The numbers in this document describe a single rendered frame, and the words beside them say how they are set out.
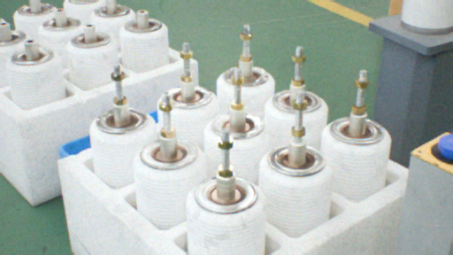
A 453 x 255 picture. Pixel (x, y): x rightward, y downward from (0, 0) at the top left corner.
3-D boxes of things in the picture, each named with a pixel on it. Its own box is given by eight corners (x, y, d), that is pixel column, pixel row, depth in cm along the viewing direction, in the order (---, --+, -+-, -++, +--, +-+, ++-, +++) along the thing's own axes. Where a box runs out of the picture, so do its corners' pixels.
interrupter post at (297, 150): (283, 163, 81) (284, 141, 79) (294, 156, 83) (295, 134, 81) (298, 170, 80) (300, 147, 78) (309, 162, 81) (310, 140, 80)
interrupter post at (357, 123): (345, 135, 87) (347, 113, 86) (351, 127, 89) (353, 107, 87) (361, 139, 86) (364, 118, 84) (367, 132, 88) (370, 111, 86)
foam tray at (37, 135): (107, 80, 162) (100, 13, 154) (200, 137, 136) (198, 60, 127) (-43, 128, 141) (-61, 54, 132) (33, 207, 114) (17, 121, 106)
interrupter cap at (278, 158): (255, 165, 81) (255, 160, 80) (289, 142, 86) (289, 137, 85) (304, 186, 76) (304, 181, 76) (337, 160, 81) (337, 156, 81)
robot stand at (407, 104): (403, 142, 134) (425, 7, 119) (458, 175, 123) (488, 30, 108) (351, 162, 127) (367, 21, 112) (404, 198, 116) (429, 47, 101)
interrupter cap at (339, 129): (320, 138, 87) (320, 134, 86) (341, 116, 92) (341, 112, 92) (372, 153, 83) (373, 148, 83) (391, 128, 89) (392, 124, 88)
